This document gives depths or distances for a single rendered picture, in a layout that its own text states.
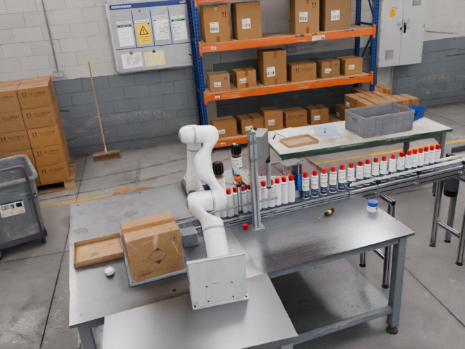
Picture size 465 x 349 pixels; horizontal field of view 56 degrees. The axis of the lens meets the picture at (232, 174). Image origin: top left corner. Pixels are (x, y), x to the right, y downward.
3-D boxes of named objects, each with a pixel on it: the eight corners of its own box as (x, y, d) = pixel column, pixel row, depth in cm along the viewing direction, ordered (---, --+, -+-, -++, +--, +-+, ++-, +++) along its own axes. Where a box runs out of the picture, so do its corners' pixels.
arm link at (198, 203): (226, 226, 238) (218, 185, 247) (192, 230, 233) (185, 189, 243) (222, 233, 249) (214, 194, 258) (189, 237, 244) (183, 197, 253)
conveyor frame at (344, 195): (341, 192, 338) (341, 186, 336) (349, 197, 328) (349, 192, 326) (124, 242, 293) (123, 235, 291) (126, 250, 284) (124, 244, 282)
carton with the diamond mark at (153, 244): (175, 248, 277) (169, 210, 267) (185, 269, 257) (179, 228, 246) (127, 260, 268) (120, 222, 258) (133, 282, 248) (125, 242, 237)
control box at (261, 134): (269, 155, 294) (268, 128, 287) (263, 165, 279) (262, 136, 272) (254, 154, 297) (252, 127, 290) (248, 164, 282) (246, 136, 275)
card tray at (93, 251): (120, 237, 299) (119, 232, 298) (124, 257, 276) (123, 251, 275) (74, 247, 291) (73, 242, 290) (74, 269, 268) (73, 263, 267)
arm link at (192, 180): (199, 156, 265) (198, 198, 280) (201, 144, 279) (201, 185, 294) (185, 155, 265) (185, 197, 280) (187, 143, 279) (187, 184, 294)
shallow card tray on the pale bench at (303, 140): (308, 136, 471) (308, 133, 470) (319, 142, 450) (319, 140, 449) (279, 142, 463) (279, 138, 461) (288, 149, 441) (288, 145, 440)
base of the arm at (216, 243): (233, 265, 245) (227, 234, 253) (241, 256, 228) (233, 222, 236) (200, 271, 240) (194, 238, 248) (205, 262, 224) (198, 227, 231)
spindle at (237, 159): (241, 172, 371) (239, 140, 359) (244, 176, 363) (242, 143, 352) (230, 174, 368) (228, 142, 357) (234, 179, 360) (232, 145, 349)
